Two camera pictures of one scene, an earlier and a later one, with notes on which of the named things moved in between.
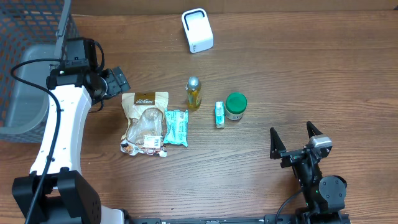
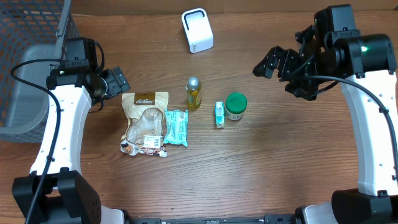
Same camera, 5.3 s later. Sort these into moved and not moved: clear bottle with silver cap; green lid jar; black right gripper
Moved: black right gripper
Not moved: clear bottle with silver cap; green lid jar
